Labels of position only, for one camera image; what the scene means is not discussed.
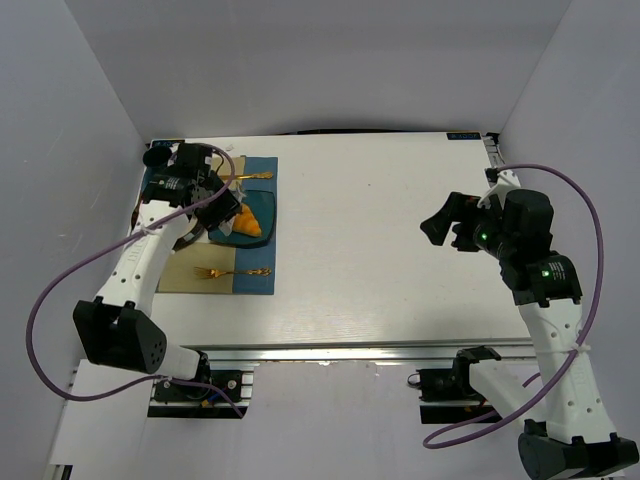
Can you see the teal square plate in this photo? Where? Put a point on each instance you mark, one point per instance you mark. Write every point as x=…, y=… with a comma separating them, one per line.
x=263, y=206

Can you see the dark round bread plate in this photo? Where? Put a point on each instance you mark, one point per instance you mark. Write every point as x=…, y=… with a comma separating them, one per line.
x=194, y=231

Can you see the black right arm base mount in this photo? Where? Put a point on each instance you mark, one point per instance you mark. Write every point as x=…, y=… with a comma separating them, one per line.
x=446, y=394

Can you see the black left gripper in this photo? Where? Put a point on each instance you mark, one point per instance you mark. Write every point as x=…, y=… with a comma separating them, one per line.
x=215, y=208

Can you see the blue and beige placemat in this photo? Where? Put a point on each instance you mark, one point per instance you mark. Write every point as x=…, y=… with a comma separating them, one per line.
x=178, y=276

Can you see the blue label sticker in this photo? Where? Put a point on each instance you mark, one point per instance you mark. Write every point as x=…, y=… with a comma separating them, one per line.
x=463, y=136
x=169, y=143

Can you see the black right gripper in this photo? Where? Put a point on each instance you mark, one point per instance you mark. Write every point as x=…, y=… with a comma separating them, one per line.
x=463, y=229

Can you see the dark green mug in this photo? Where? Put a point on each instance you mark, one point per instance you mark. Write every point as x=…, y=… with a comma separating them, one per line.
x=157, y=156

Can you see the blue label sticker left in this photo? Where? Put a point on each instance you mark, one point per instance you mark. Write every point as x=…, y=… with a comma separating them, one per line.
x=169, y=143

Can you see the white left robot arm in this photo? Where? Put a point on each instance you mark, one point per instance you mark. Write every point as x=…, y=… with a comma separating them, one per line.
x=116, y=327

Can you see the gold butter knife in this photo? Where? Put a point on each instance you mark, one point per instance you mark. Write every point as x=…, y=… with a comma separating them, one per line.
x=258, y=176

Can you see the aluminium table edge rail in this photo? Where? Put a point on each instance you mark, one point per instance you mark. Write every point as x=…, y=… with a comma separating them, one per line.
x=394, y=352

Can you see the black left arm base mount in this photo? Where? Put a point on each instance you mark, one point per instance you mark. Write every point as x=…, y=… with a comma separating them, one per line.
x=175, y=401

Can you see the gold fork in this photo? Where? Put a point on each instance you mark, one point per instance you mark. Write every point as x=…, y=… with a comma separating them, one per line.
x=211, y=273

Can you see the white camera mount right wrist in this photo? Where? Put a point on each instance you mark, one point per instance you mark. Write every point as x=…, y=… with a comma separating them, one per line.
x=501, y=182

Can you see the blue label sticker right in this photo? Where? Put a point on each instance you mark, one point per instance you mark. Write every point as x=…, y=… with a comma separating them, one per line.
x=463, y=136

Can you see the large striped croissant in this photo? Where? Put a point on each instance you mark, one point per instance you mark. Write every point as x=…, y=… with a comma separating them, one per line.
x=246, y=223

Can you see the stainless steel serving tongs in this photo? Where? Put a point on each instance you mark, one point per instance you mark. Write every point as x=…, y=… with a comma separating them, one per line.
x=226, y=227

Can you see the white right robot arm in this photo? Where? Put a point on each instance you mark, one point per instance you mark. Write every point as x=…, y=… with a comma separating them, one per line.
x=566, y=431

